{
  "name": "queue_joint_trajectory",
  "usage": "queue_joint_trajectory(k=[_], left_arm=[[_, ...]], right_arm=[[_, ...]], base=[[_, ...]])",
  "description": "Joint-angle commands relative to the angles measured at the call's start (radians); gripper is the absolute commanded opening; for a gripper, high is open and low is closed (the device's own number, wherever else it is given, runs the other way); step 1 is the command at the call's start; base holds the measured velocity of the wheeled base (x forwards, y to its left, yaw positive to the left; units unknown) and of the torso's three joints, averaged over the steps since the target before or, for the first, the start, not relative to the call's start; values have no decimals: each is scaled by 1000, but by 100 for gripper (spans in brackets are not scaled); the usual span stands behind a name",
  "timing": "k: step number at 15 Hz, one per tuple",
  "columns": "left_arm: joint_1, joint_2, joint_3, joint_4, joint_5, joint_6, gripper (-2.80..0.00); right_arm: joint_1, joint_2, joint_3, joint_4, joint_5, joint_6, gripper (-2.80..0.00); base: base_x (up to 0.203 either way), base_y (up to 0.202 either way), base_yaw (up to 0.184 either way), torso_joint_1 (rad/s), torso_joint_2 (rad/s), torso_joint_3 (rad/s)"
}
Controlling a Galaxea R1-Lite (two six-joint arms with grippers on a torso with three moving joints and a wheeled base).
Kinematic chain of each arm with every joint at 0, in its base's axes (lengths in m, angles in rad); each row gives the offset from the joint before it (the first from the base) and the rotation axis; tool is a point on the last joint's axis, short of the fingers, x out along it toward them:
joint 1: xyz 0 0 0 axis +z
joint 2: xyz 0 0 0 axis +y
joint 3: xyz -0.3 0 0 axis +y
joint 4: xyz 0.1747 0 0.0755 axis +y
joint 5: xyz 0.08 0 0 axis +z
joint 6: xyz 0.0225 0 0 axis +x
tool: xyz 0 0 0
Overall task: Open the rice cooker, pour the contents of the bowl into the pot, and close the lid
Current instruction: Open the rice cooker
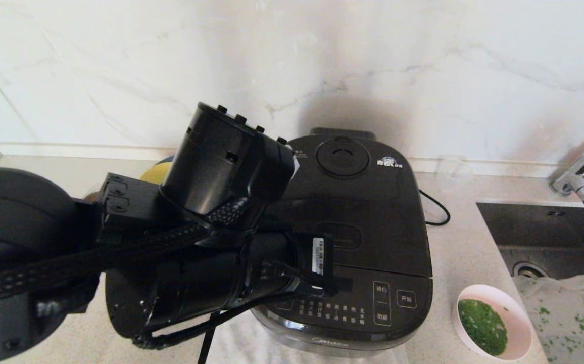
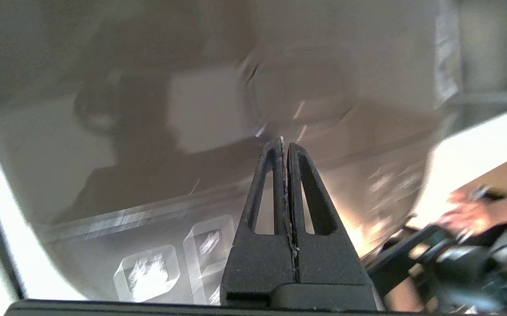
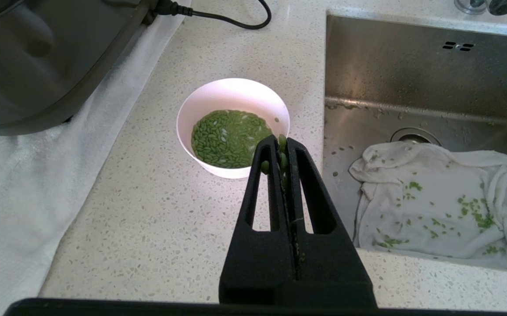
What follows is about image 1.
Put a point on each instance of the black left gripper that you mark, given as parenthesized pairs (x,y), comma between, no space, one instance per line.
(304,253)

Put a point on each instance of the black rice cooker lid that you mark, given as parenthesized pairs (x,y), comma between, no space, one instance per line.
(373,202)

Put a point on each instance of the chopped green vegetables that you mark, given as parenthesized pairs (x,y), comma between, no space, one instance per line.
(481,326)

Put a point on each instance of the white round bowl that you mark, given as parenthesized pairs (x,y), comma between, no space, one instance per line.
(517,309)

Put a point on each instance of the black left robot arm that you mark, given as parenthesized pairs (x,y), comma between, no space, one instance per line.
(211,162)

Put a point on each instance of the yellow bowl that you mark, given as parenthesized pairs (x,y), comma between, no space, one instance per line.
(155,174)

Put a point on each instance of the white towel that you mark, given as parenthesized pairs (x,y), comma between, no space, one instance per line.
(241,344)

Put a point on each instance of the long black strip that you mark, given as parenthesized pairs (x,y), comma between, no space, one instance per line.
(206,349)

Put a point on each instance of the clear measuring cup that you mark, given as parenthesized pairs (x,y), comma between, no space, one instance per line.
(453,174)

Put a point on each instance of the round sink drain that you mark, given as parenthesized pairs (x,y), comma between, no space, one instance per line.
(527,271)

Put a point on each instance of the stainless steel sink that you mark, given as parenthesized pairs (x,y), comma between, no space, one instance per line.
(539,232)

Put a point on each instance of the white cloth with green bits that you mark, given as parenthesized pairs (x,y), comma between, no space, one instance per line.
(565,313)

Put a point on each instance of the chrome faucet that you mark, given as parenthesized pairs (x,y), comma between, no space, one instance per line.
(582,184)

